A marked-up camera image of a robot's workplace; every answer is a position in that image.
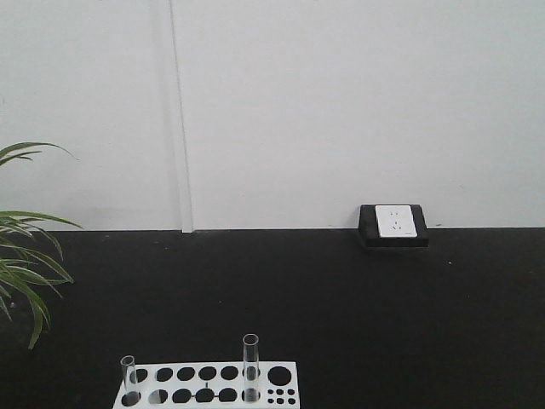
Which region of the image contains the white wall socket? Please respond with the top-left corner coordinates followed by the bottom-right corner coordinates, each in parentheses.
top-left (375, 204), bottom-right (417, 239)

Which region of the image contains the white test tube rack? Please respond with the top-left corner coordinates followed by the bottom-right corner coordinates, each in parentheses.
top-left (112, 361), bottom-right (301, 408)

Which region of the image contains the tall glass test tube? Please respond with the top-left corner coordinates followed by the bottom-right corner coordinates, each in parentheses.
top-left (243, 333), bottom-right (260, 403)

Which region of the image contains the white wall cable duct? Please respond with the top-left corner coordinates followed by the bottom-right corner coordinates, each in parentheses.
top-left (167, 1), bottom-right (194, 233)

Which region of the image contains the short glass test tube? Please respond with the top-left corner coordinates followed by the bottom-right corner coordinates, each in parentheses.
top-left (120, 355), bottom-right (141, 406)

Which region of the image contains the black socket box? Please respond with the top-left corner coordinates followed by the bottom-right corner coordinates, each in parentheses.
top-left (358, 204), bottom-right (429, 250)

